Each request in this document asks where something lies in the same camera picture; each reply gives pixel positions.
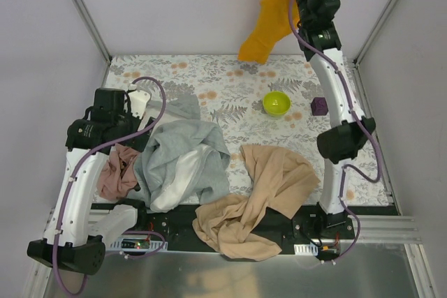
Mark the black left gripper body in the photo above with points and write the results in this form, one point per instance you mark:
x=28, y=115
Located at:
x=140, y=134

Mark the orange cloth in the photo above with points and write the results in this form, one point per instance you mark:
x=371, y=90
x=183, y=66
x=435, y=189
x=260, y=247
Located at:
x=272, y=25

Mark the pink cloth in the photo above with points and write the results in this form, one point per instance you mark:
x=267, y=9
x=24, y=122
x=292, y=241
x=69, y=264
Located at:
x=117, y=177

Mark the grey sweatshirt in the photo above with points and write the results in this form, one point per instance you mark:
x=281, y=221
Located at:
x=184, y=156

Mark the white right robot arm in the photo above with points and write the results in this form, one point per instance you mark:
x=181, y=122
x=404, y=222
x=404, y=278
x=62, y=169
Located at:
x=349, y=129

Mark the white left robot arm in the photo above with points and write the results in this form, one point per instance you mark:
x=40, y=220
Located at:
x=69, y=241

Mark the beige cloth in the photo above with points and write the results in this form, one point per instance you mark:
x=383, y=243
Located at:
x=283, y=181

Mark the purple cube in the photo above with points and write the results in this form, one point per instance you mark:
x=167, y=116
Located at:
x=319, y=106

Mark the green bowl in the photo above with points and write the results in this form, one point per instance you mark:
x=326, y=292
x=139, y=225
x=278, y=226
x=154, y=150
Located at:
x=276, y=103

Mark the floral tablecloth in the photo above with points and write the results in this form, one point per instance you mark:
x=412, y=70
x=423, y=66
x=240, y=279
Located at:
x=230, y=94

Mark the left controller board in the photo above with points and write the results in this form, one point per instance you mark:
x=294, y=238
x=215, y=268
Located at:
x=138, y=245

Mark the controller board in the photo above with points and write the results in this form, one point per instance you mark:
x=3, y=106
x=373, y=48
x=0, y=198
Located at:
x=311, y=249
x=138, y=245

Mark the right controller board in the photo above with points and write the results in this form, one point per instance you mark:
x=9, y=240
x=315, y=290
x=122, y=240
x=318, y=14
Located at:
x=311, y=249

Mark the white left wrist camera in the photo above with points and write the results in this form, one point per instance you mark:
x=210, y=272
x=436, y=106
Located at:
x=139, y=99

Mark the right aluminium frame post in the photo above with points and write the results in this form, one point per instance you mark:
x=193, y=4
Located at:
x=382, y=19

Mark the aluminium frame post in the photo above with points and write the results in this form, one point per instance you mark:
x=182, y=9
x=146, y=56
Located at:
x=95, y=34
x=382, y=19

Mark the left aluminium frame post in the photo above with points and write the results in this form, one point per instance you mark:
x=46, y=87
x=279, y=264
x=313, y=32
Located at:
x=95, y=34

